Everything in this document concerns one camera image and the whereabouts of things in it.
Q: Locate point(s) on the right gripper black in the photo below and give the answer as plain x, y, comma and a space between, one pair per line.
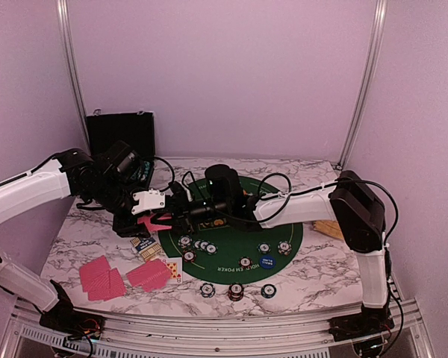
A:
181, 221

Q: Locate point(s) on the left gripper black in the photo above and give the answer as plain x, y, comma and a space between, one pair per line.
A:
130, 227

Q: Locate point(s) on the red backed card deck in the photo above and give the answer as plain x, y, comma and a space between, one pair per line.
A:
152, 228

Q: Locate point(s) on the teal chips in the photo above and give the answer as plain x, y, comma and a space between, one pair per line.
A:
205, 246

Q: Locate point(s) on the blue small blind button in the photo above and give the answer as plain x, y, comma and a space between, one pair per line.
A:
267, 262

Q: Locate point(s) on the brown black chip stack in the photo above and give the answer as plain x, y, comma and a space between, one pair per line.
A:
235, 292

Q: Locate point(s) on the face up heart card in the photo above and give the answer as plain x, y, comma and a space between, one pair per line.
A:
175, 267

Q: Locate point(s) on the teal black chip stack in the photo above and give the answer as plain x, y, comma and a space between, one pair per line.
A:
268, 291

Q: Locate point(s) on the blue white chip stack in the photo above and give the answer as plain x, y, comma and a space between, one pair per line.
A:
207, 290

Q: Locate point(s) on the dropped red cards pile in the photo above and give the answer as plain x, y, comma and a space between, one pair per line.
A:
150, 276
100, 281

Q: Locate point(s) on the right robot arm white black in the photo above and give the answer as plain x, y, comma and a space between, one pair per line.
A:
348, 200

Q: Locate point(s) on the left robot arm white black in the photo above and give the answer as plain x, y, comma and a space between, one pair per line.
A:
29, 205

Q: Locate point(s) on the teal chip row in case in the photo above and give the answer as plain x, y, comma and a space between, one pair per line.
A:
146, 170

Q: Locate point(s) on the round green poker mat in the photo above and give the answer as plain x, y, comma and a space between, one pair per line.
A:
232, 244

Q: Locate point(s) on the black poker chip case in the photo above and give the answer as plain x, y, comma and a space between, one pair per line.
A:
136, 129

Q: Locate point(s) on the woven bamboo tray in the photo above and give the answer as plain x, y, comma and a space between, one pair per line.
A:
329, 228

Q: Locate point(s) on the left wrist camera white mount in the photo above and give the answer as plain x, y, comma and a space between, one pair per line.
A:
148, 200

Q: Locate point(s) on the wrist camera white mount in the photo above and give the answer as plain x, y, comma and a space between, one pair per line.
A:
179, 193
148, 200

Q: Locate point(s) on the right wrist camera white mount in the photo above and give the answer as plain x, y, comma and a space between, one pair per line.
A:
179, 193

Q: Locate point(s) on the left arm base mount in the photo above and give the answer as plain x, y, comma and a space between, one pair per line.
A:
76, 324

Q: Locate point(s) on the front aluminium rail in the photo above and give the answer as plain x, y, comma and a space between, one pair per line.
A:
290, 335

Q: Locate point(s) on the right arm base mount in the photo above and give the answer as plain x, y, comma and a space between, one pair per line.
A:
358, 325

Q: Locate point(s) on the left aluminium frame post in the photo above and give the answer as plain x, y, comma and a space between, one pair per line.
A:
71, 66

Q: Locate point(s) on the aluminium frame post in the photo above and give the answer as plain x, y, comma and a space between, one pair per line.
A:
71, 66
371, 63

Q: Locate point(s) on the right aluminium frame post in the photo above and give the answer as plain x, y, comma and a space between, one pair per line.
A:
371, 63

